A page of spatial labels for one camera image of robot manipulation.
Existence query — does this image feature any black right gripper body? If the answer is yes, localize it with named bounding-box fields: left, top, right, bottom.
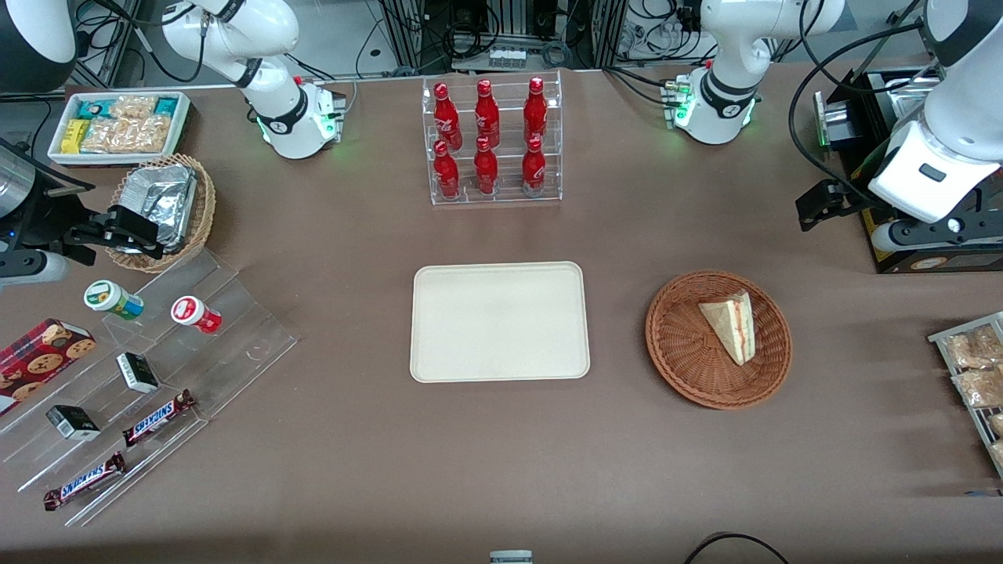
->
left=0, top=182, right=100, bottom=256

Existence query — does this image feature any triangular sandwich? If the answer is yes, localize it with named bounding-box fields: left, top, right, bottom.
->
left=698, top=289, right=757, bottom=367

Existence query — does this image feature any light tan wicker basket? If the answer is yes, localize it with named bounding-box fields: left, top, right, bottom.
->
left=104, top=154, right=217, bottom=274

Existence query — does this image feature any tray of packaged pastries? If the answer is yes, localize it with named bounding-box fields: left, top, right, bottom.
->
left=928, top=312, right=1003, bottom=479

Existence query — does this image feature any brown round wicker basket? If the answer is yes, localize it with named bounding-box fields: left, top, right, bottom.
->
left=645, top=269, right=793, bottom=410

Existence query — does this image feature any beige plastic serving tray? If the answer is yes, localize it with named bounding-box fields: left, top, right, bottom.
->
left=410, top=261, right=591, bottom=385

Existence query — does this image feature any silver foil pack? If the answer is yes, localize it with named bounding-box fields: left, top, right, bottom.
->
left=118, top=163, right=198, bottom=253

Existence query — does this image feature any green lidded snack cup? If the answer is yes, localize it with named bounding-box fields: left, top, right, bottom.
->
left=84, top=280, right=145, bottom=321

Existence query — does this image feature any black food warmer cabinet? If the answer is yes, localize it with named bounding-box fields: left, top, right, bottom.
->
left=838, top=67, right=1003, bottom=275

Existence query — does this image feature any white rectangular snack bin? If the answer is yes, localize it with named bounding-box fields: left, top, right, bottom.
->
left=47, top=91, right=193, bottom=167

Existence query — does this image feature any red lidded snack cup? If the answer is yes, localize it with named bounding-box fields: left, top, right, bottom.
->
left=171, top=295, right=223, bottom=335

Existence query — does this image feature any red chocolate cookie box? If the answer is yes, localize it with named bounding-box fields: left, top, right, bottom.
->
left=0, top=318, right=97, bottom=418

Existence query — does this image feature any small dark green box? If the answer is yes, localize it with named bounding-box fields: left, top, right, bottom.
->
left=45, top=404, right=101, bottom=441
left=116, top=352, right=160, bottom=394

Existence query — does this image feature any clear acrylic stepped display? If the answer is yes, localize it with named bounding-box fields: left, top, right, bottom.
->
left=0, top=249, right=300, bottom=527

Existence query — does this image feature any Snickers chocolate bar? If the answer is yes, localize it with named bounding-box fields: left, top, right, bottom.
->
left=43, top=452, right=127, bottom=512
left=122, top=389, right=196, bottom=448

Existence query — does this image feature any red soda bottle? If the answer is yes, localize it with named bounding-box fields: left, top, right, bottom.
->
left=523, top=76, right=549, bottom=143
left=433, top=82, right=463, bottom=151
left=474, top=79, right=501, bottom=148
left=473, top=136, right=499, bottom=196
left=522, top=136, right=547, bottom=193
left=433, top=140, right=461, bottom=199

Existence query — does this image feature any clear acrylic bottle rack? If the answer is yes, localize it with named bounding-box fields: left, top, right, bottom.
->
left=422, top=69, right=563, bottom=207

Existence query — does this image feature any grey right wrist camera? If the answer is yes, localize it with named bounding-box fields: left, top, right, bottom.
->
left=0, top=250, right=70, bottom=285

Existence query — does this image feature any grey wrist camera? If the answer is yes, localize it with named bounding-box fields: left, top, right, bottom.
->
left=872, top=215, right=1003, bottom=253
left=0, top=250, right=70, bottom=285

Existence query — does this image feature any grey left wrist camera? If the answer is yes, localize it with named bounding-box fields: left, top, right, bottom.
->
left=872, top=215, right=1003, bottom=253

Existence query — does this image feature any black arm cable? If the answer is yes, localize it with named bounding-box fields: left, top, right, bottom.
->
left=787, top=0, right=945, bottom=187

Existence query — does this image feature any black looped floor cable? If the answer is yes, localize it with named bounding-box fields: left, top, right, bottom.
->
left=684, top=532, right=791, bottom=564

